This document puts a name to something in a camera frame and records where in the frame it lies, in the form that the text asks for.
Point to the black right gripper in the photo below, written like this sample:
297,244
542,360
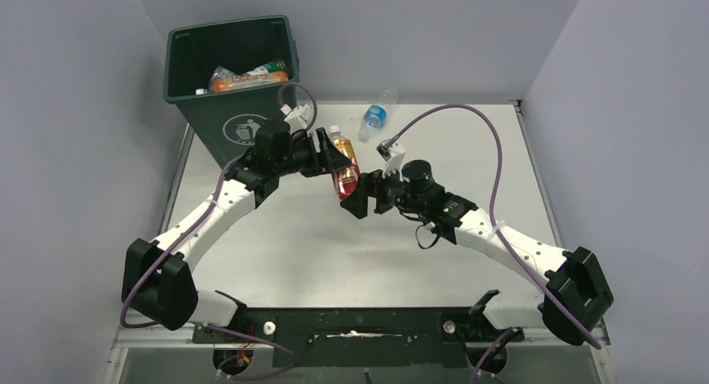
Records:
372,185

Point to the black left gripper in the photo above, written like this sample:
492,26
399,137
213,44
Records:
328,158

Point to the clear bottle blue label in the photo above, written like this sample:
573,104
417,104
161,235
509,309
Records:
377,114

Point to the clear bottle green cap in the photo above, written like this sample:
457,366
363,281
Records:
273,66

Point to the white blue label bottle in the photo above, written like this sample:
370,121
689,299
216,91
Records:
219,75

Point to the orange juice bottle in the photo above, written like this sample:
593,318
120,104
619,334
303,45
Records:
248,81

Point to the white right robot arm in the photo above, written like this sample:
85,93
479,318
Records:
573,291

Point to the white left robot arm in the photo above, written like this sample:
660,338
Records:
158,280

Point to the dark green trash bin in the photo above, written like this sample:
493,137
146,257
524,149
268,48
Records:
226,122

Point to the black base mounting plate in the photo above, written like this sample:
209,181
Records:
379,337

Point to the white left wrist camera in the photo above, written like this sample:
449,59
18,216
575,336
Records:
301,117

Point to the aluminium frame rail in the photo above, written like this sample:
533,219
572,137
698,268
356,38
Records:
198,354

